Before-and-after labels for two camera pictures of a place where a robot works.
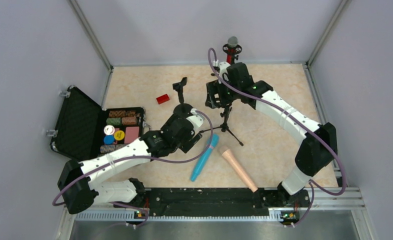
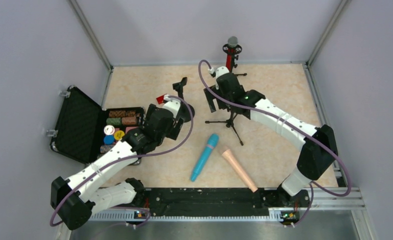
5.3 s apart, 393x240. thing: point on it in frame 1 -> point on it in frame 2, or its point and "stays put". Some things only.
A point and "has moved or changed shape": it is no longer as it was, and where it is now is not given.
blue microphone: (203, 161) stays put
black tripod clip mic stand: (224, 127) has moved or changed shape
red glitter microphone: (232, 42) stays put
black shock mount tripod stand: (233, 51) stays put
